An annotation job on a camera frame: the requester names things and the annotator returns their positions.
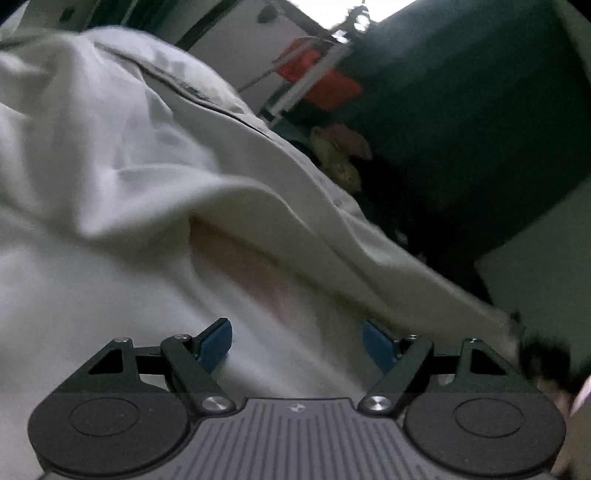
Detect pink white floral blanket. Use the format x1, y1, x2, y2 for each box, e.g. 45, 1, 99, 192
0, 215, 462, 480

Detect tan crumpled object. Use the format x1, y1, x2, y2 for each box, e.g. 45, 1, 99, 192
310, 122, 373, 160

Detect narrow teal curtain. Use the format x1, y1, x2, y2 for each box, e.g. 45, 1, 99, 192
121, 0, 195, 51

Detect bright window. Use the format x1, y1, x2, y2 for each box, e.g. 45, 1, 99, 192
285, 0, 417, 29

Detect white garment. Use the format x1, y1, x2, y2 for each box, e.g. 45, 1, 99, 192
0, 25, 525, 370

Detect brown plush toy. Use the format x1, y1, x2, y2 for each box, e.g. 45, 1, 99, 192
323, 154, 363, 195

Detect red cloth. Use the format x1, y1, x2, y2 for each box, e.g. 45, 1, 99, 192
276, 37, 363, 112

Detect wide teal curtain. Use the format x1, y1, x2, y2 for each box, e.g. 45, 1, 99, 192
295, 0, 591, 297

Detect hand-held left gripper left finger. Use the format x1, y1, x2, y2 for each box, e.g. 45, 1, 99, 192
88, 318, 237, 415

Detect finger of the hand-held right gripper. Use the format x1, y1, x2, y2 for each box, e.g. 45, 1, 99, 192
512, 314, 574, 386

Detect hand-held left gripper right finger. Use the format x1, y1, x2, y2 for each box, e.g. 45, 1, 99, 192
359, 319, 509, 415

